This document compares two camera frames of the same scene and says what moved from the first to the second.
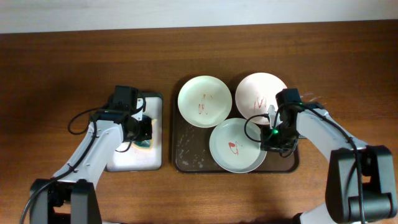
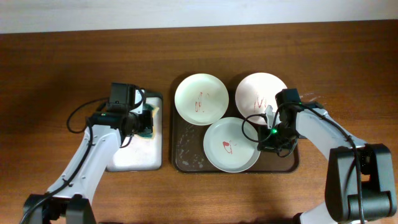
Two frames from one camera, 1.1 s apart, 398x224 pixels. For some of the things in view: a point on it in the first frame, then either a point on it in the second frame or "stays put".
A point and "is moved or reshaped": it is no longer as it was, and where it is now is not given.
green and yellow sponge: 145,144 → 147,134
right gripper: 267,144 stays put
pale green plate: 231,150 is moved or reshaped
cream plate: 204,101 is moved or reshaped
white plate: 255,94 stays put
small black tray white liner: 143,155 stays put
